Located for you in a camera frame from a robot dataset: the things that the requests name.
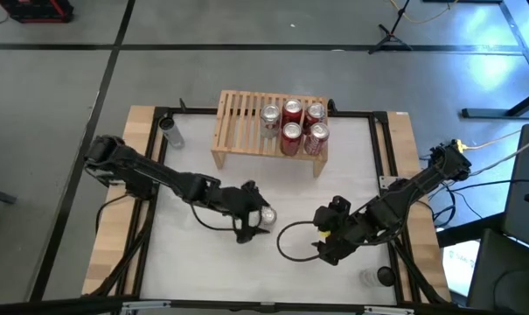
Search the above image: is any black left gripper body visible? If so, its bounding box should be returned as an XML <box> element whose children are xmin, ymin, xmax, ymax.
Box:
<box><xmin>218</xmin><ymin>180</ymin><xmax>260</xmax><ymax>227</ymax></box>

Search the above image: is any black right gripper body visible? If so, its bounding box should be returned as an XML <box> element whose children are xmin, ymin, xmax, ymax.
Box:
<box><xmin>331</xmin><ymin>209</ymin><xmax>374</xmax><ymax>249</ymax></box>

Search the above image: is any silver Diet Coke can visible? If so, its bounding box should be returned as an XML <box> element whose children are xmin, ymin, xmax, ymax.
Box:
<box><xmin>259</xmin><ymin>103</ymin><xmax>282</xmax><ymax>140</ymax></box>
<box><xmin>257</xmin><ymin>205</ymin><xmax>278</xmax><ymax>228</ymax></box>

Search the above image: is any red Coke Zero can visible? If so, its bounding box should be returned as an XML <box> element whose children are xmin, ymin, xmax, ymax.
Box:
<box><xmin>303</xmin><ymin>102</ymin><xmax>328</xmax><ymax>132</ymax></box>
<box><xmin>279</xmin><ymin>122</ymin><xmax>303</xmax><ymax>158</ymax></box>

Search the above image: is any red Coca-Cola can white script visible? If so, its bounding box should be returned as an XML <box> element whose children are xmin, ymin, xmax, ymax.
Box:
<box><xmin>303</xmin><ymin>122</ymin><xmax>331</xmax><ymax>157</ymax></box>

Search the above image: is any wooden slatted shelf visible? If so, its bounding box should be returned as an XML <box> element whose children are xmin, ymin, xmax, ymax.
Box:
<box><xmin>210</xmin><ymin>89</ymin><xmax>330</xmax><ymax>179</ymax></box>

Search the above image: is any light wood table plank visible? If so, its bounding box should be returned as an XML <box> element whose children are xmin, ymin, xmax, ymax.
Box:
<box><xmin>384</xmin><ymin>111</ymin><xmax>452</xmax><ymax>304</ymax></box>
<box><xmin>80</xmin><ymin>104</ymin><xmax>160</xmax><ymax>297</ymax></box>

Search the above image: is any white paper sheet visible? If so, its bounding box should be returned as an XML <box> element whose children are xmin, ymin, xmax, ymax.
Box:
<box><xmin>441</xmin><ymin>240</ymin><xmax>482</xmax><ymax>298</ymax></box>

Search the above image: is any dark grey monitor back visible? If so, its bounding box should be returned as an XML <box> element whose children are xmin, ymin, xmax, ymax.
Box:
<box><xmin>502</xmin><ymin>123</ymin><xmax>529</xmax><ymax>253</ymax></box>

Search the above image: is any black tripod stand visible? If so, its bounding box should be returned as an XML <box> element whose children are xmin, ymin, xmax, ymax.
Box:
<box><xmin>367</xmin><ymin>0</ymin><xmax>414</xmax><ymax>56</ymax></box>

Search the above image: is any black and red crate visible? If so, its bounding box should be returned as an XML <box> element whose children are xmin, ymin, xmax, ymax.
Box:
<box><xmin>0</xmin><ymin>0</ymin><xmax>75</xmax><ymax>24</ymax></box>

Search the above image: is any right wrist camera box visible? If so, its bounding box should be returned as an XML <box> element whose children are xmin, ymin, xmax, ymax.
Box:
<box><xmin>329</xmin><ymin>195</ymin><xmax>353</xmax><ymax>216</ymax></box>

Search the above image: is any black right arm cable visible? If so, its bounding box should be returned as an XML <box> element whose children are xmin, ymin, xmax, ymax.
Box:
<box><xmin>275</xmin><ymin>220</ymin><xmax>331</xmax><ymax>263</ymax></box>

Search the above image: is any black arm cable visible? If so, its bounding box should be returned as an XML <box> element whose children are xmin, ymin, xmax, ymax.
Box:
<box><xmin>275</xmin><ymin>220</ymin><xmax>331</xmax><ymax>263</ymax></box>
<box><xmin>188</xmin><ymin>201</ymin><xmax>241</xmax><ymax>232</ymax></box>

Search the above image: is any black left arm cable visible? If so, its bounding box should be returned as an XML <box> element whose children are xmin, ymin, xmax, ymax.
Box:
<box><xmin>188</xmin><ymin>201</ymin><xmax>241</xmax><ymax>232</ymax></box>

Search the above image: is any black aluminium rig frame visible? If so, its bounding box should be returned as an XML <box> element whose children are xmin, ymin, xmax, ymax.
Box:
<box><xmin>82</xmin><ymin>98</ymin><xmax>453</xmax><ymax>315</ymax></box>

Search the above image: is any black base cable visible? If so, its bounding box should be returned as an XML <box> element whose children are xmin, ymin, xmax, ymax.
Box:
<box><xmin>94</xmin><ymin>192</ymin><xmax>130</xmax><ymax>235</ymax></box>

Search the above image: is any white cable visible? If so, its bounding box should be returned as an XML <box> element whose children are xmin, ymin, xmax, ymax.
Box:
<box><xmin>464</xmin><ymin>126</ymin><xmax>529</xmax><ymax>152</ymax></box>

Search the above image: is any yellow floor cable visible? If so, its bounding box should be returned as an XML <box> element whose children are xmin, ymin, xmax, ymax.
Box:
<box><xmin>388</xmin><ymin>0</ymin><xmax>460</xmax><ymax>25</ymax></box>

